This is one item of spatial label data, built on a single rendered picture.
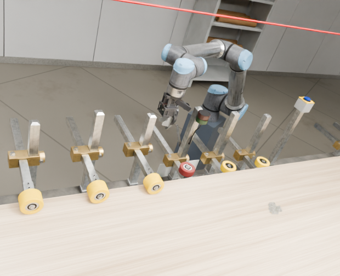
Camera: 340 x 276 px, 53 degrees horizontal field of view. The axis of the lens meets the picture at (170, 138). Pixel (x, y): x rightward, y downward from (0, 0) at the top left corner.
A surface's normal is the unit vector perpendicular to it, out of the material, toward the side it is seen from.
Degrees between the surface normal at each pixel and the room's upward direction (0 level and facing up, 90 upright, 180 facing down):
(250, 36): 90
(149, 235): 0
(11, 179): 0
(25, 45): 90
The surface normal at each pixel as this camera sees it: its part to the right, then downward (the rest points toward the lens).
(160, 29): 0.43, 0.62
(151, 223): 0.27, -0.79
